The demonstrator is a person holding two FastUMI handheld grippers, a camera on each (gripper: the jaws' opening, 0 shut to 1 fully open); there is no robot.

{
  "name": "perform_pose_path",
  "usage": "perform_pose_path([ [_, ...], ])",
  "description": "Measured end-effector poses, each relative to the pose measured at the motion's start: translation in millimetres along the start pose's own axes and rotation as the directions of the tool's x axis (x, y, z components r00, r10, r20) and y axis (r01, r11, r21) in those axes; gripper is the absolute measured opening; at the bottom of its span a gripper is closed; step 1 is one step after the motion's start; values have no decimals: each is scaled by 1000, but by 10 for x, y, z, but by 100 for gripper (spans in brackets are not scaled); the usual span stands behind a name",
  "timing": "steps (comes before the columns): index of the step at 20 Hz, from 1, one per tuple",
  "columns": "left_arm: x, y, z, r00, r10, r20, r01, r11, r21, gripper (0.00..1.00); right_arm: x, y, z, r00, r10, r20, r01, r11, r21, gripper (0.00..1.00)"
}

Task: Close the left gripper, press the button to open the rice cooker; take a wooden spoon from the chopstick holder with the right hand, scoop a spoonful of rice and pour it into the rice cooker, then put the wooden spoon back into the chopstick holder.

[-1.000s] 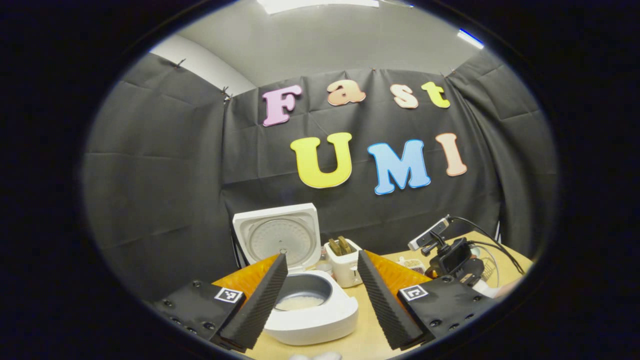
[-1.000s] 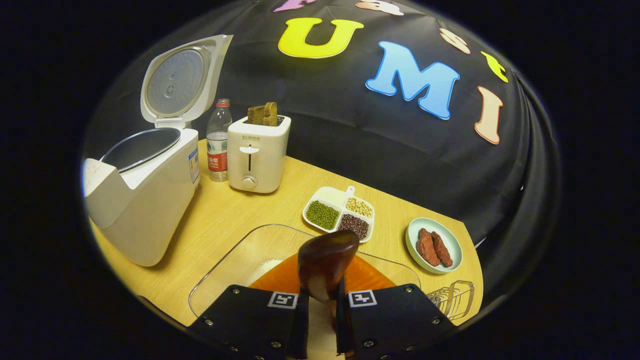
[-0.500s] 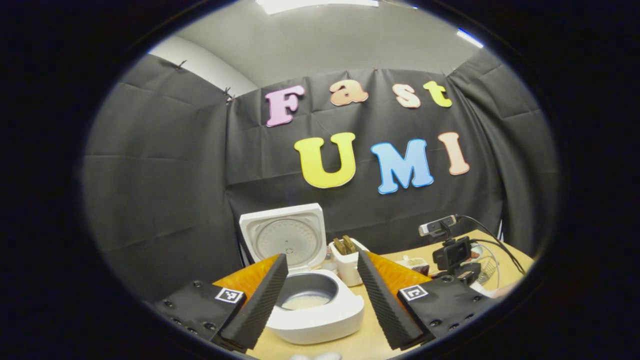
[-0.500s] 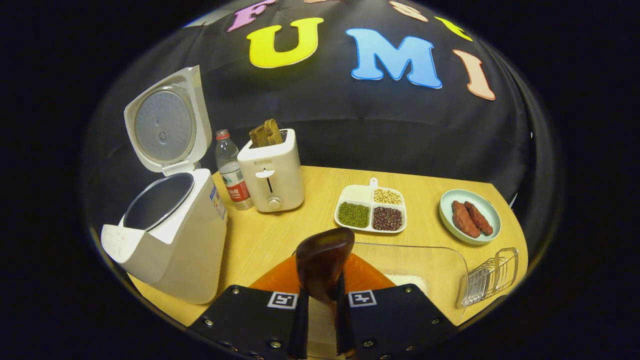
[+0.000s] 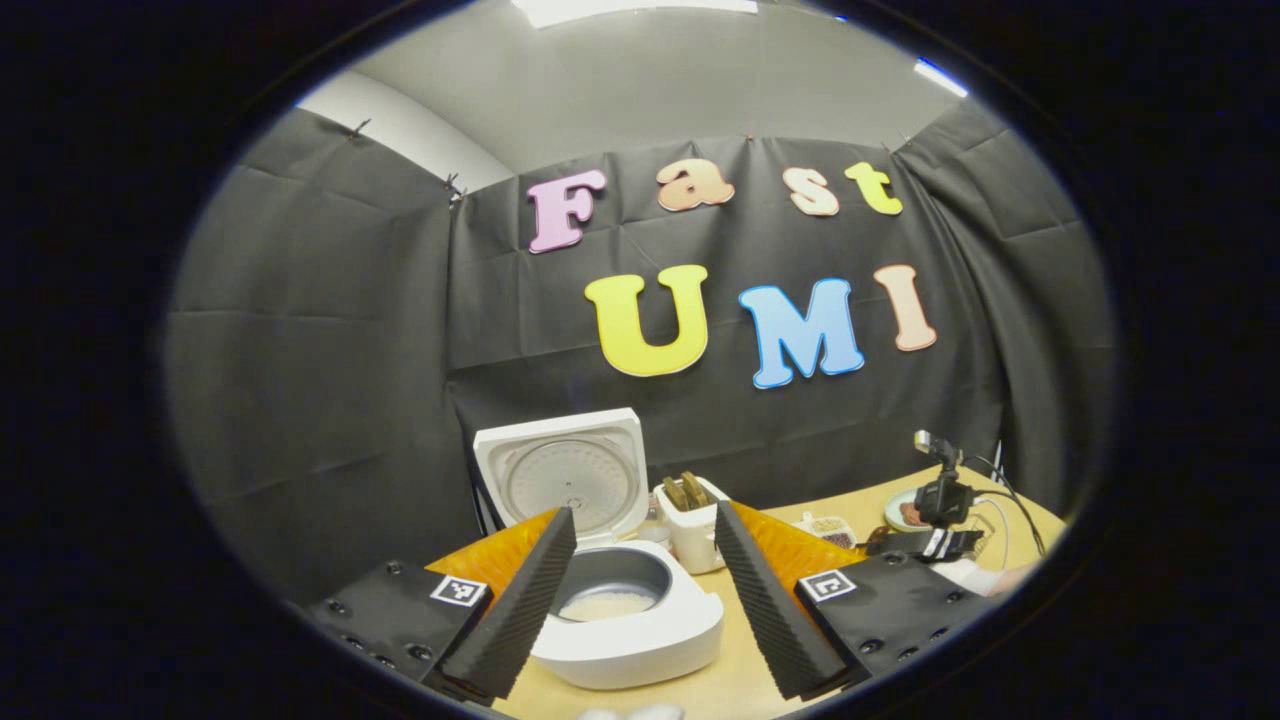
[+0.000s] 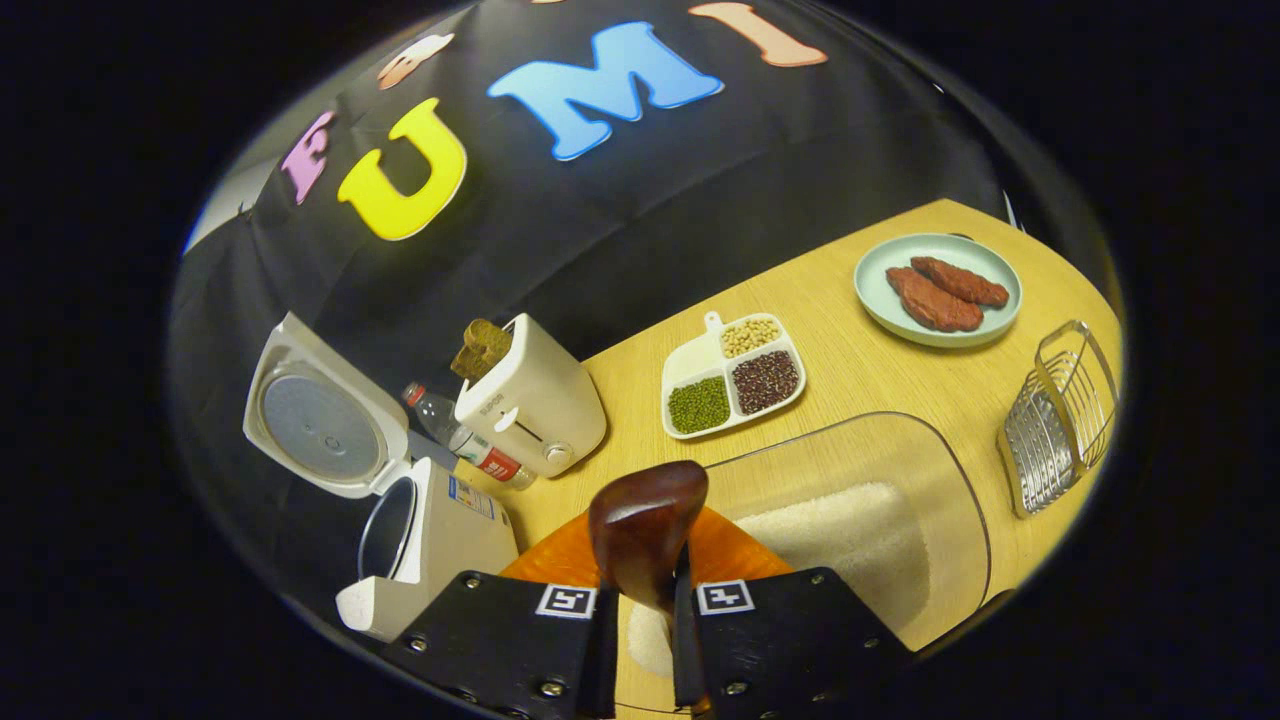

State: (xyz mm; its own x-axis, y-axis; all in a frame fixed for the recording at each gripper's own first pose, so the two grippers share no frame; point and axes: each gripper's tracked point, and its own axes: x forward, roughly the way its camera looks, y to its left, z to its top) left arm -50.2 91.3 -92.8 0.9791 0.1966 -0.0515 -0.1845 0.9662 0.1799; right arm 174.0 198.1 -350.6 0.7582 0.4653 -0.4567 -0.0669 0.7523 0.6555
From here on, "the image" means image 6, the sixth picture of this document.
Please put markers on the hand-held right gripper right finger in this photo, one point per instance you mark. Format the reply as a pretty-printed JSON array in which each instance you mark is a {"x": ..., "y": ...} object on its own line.
[{"x": 790, "y": 640}]

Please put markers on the white toaster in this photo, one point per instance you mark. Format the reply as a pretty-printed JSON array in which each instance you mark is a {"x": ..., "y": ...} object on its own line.
[{"x": 540, "y": 400}]

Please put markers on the white divided tray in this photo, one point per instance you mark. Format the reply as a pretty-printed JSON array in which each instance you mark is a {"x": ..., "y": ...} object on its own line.
[{"x": 690, "y": 365}]

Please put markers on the pile of soybeans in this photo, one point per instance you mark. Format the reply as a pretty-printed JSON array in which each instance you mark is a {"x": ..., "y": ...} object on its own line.
[{"x": 750, "y": 337}]

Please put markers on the pale green plate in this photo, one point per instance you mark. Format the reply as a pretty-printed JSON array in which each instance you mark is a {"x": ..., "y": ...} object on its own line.
[{"x": 880, "y": 300}]

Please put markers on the pile of green mung beans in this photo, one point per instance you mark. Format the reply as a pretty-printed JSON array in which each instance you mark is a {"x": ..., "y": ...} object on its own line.
[{"x": 698, "y": 405}]

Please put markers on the red label plastic water bottle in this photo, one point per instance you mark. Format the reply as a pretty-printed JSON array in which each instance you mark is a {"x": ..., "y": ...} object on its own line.
[{"x": 470, "y": 440}]

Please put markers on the clear plastic rice box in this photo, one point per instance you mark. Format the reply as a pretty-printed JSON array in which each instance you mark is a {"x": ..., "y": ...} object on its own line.
[{"x": 880, "y": 450}]

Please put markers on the pile of red beans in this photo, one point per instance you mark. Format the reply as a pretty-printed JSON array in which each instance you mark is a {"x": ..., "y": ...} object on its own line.
[{"x": 765, "y": 382}]

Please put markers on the brown toast slice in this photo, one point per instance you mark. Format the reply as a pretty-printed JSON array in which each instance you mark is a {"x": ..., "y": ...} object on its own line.
[
  {"x": 492, "y": 335},
  {"x": 470, "y": 362}
]

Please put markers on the brown wooden spoon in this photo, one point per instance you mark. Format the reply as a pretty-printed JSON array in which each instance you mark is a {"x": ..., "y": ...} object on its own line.
[{"x": 645, "y": 520}]

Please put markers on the white rice cooker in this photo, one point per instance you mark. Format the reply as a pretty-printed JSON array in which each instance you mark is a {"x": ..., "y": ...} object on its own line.
[{"x": 450, "y": 540}]

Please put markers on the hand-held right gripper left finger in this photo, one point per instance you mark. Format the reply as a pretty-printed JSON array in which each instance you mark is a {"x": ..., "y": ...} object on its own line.
[{"x": 520, "y": 640}]

